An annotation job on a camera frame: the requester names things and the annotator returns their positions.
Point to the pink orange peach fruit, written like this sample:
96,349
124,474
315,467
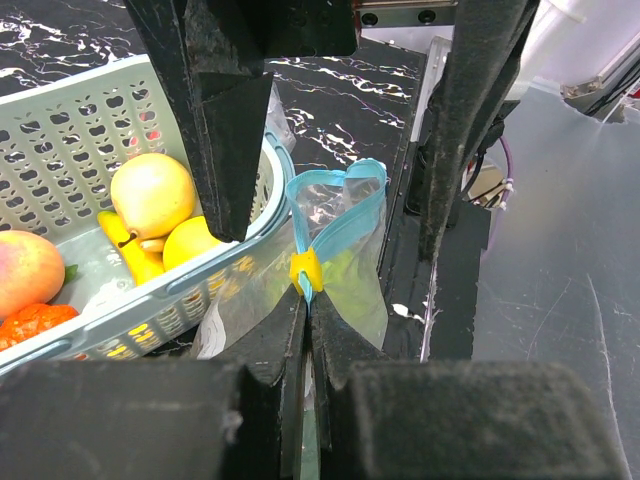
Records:
32,271

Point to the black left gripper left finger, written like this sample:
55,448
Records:
235,416

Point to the light blue plastic basket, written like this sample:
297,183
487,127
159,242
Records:
60,146

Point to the orange pumpkin toy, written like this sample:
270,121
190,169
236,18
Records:
33,320

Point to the yellow banana toy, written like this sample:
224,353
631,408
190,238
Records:
143,266

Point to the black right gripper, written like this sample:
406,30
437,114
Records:
212,73

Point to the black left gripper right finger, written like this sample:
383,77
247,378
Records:
379,418

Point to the green bumpy fruit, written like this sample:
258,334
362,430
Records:
351,283

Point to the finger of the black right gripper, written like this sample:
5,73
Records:
482,65

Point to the aluminium frame rail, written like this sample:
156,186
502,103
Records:
435,55

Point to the yellow lemon fruit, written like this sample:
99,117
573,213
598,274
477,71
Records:
187,241

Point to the blue zipper clear bag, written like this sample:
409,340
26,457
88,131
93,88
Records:
340,215

